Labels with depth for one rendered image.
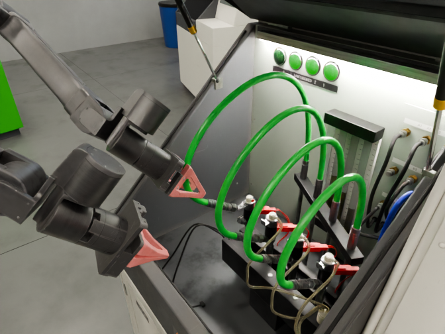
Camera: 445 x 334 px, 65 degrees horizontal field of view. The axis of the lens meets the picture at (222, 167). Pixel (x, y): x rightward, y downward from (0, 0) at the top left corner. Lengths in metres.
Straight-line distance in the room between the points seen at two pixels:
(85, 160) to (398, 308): 0.55
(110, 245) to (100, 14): 7.01
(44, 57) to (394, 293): 0.79
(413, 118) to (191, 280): 0.71
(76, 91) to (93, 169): 0.29
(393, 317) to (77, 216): 0.54
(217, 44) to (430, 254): 3.17
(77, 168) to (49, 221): 0.07
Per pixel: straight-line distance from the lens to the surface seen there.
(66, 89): 0.74
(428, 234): 0.64
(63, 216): 0.48
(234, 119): 1.15
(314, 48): 0.93
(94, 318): 2.10
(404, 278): 0.68
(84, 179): 0.46
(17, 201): 0.48
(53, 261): 2.47
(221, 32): 3.59
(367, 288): 0.67
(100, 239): 0.51
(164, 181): 0.63
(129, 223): 0.53
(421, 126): 0.85
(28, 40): 0.86
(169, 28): 6.92
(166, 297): 0.88
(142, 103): 0.63
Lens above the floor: 1.65
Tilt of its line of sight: 33 degrees down
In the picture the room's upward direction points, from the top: straight up
